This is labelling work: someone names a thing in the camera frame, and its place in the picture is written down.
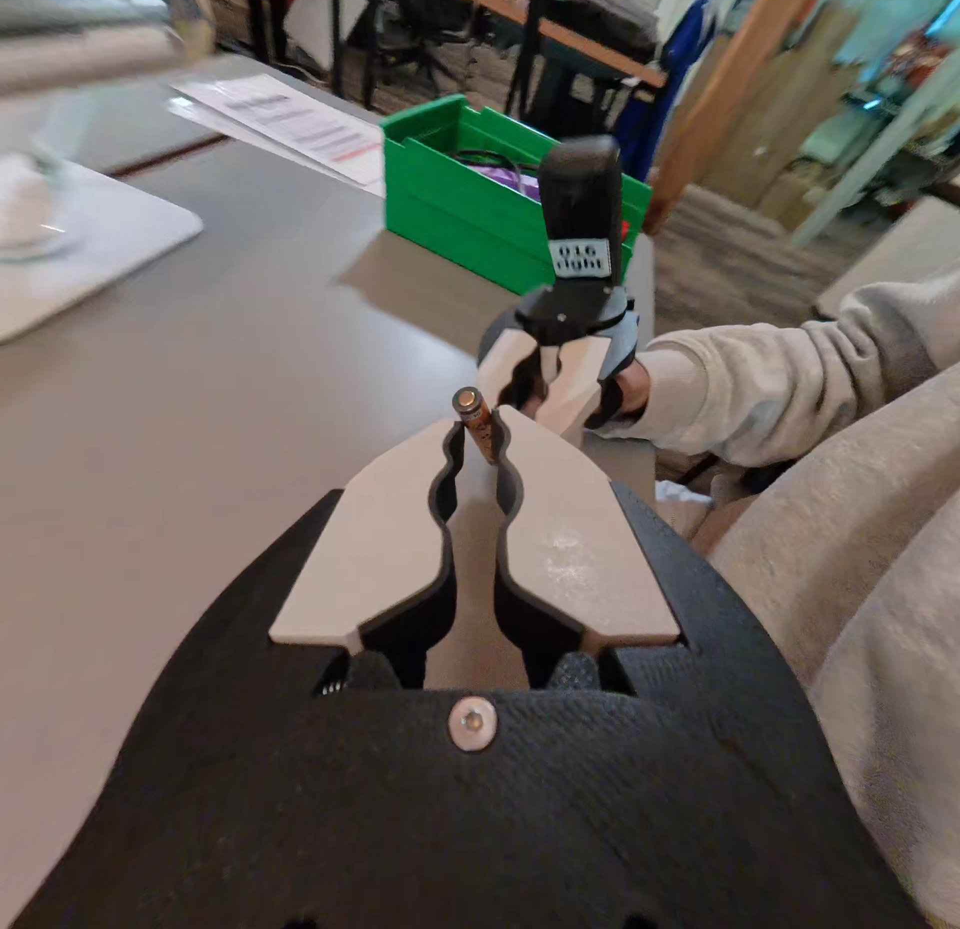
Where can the grey desk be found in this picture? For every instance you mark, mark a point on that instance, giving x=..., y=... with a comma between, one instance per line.
x=225, y=419

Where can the clear stand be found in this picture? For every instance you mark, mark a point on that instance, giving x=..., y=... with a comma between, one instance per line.
x=34, y=209

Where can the person's right forearm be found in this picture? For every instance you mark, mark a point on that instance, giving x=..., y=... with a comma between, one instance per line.
x=787, y=374

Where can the purple box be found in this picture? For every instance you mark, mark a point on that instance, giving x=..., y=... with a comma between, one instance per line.
x=529, y=186

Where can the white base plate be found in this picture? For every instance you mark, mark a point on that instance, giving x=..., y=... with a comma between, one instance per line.
x=112, y=246

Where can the orange AA battery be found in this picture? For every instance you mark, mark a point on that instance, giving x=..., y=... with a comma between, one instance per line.
x=477, y=419

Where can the printed paper sheet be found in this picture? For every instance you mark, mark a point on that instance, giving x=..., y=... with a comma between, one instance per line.
x=300, y=123

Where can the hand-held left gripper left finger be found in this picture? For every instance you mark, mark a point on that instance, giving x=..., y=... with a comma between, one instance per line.
x=360, y=554

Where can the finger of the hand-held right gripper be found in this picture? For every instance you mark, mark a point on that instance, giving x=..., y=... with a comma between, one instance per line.
x=496, y=366
x=581, y=378

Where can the black bag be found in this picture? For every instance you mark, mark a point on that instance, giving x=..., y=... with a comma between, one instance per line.
x=607, y=14

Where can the person's right hand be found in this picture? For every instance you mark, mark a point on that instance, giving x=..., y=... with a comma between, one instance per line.
x=636, y=390

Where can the blue garment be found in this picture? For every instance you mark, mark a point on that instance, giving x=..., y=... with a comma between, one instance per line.
x=675, y=81

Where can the person's grey sweatshirt torso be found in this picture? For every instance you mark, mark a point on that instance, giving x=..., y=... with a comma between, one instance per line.
x=862, y=569

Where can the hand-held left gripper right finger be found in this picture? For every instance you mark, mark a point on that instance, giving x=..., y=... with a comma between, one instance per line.
x=585, y=554

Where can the green plastic bin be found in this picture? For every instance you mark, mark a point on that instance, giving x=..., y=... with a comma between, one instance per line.
x=450, y=194

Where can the wood-top table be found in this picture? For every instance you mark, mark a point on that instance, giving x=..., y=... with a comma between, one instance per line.
x=570, y=40

